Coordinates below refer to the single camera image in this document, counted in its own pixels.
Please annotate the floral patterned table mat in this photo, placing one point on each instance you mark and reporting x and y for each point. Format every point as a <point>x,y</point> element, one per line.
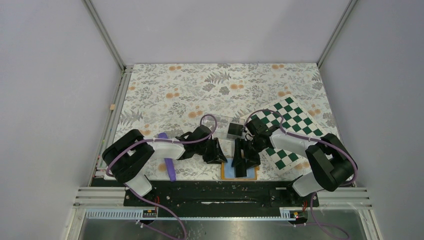
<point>172,98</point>

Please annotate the clear acrylic card box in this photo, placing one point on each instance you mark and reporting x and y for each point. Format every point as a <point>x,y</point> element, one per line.
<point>221,124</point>

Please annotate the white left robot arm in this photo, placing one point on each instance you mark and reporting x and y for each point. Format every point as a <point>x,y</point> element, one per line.
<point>127,156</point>

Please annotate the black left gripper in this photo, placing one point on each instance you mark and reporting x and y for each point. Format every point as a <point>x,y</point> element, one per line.
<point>216,156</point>

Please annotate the purple marker pen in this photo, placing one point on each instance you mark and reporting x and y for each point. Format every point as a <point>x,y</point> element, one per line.
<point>168,161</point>

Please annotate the left aluminium frame post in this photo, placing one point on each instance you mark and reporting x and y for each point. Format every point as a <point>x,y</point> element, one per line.
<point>93,13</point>

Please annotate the black credit card stack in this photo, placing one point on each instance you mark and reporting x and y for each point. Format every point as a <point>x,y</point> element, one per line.
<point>234,131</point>

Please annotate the orange leather card holder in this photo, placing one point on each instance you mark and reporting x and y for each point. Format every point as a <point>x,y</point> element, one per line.
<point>230,173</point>

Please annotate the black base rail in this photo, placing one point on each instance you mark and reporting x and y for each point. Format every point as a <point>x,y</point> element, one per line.
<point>212,200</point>

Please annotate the aluminium frame post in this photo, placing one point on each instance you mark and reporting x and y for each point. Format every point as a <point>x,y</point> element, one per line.
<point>93,13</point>
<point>337,30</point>

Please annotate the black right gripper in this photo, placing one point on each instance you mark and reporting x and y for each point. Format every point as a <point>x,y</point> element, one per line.
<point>237,157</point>

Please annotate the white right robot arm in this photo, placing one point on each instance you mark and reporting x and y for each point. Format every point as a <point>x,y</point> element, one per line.
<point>331,164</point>

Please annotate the right aluminium frame post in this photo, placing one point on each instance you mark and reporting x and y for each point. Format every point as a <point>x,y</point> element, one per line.
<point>337,30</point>

